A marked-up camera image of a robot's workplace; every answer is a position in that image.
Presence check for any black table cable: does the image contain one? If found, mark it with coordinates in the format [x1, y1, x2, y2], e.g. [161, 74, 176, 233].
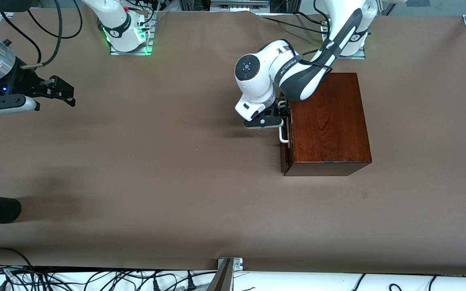
[259, 15, 326, 32]

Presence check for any brown paper table cover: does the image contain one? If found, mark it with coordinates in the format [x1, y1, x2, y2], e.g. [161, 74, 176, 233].
[0, 8, 466, 276]

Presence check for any wooden drawer with white handle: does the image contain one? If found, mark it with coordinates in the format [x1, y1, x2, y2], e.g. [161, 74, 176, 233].
[277, 94, 295, 177]

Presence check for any silver metal corner bracket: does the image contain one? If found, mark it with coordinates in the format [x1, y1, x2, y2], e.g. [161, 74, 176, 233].
[218, 257, 244, 271]

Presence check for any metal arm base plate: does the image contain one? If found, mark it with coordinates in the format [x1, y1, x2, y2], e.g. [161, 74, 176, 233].
[110, 18, 155, 56]
[321, 22, 367, 60]

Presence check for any dark brown wooden cabinet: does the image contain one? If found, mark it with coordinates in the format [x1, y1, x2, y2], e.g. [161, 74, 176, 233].
[280, 73, 372, 177]

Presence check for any looped black arm cable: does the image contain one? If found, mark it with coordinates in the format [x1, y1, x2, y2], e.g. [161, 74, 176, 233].
[27, 0, 84, 40]

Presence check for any aluminium frame structure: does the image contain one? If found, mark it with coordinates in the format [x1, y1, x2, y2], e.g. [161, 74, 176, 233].
[178, 0, 300, 13]

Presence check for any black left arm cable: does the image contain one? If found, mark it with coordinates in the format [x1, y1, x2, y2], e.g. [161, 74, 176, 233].
[288, 38, 335, 75]

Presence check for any aluminium profile post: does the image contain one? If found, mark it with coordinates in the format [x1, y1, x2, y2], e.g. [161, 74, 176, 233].
[207, 259, 234, 291]

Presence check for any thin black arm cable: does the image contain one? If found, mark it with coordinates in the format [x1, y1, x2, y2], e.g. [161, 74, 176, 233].
[0, 11, 42, 65]

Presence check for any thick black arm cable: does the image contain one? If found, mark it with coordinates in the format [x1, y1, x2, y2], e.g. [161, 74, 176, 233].
[39, 0, 64, 66]

